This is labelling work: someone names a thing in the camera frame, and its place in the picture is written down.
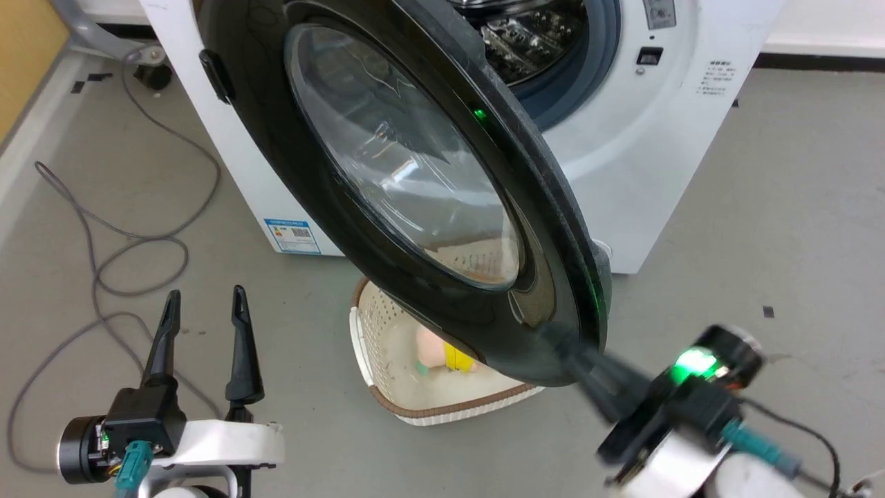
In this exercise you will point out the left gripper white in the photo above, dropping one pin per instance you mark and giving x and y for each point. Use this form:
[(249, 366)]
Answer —
[(228, 443)]

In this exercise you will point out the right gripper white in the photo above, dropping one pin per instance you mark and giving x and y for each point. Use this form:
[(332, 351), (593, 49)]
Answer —
[(674, 470)]

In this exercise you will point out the black round washer door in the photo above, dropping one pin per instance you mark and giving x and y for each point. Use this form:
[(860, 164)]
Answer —
[(415, 159)]

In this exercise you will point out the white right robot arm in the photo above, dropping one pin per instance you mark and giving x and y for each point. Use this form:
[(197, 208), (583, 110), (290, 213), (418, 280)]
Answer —
[(750, 484)]

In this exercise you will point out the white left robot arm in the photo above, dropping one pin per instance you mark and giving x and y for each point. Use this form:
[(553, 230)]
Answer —
[(180, 487)]

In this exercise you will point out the white front-load washing machine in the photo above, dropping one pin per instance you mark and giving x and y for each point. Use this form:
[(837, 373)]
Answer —
[(657, 159)]

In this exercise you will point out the grey-blue door gasket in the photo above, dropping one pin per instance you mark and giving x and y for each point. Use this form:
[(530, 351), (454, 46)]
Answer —
[(598, 66)]

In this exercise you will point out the blue energy label sticker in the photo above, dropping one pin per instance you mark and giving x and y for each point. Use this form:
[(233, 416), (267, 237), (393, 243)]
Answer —
[(292, 236)]

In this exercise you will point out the pink and yellow doll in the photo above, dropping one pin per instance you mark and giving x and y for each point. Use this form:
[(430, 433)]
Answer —
[(433, 349)]

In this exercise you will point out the white laundry basket brown rim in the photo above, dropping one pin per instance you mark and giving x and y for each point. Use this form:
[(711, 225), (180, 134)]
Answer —
[(401, 391)]

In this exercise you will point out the grey chair leg with castor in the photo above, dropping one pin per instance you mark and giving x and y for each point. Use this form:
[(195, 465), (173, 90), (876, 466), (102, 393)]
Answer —
[(90, 31)]

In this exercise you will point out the wooden panel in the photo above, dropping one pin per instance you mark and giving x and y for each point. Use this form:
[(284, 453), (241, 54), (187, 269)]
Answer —
[(24, 48)]

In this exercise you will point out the steel washer drum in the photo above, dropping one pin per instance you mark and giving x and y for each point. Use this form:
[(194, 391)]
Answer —
[(529, 38)]

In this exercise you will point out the grey square sticker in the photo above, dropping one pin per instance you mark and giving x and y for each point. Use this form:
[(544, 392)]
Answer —
[(659, 12)]

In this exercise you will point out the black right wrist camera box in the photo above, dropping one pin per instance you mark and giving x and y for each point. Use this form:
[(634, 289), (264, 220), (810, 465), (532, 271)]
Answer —
[(698, 411)]

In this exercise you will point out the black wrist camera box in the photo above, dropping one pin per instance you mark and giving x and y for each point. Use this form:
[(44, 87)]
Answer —
[(145, 415), (698, 411)]

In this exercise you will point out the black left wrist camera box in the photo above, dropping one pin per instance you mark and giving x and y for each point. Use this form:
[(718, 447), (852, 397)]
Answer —
[(145, 415)]

